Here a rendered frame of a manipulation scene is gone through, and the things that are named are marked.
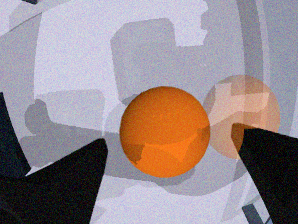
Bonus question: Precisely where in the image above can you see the clear low glass walls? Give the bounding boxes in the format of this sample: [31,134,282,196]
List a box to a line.
[242,0,298,224]

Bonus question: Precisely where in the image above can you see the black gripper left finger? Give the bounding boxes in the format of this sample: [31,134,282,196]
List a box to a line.
[0,139,108,224]

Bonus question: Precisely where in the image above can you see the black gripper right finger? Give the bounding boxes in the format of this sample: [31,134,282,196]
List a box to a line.
[238,128,298,224]

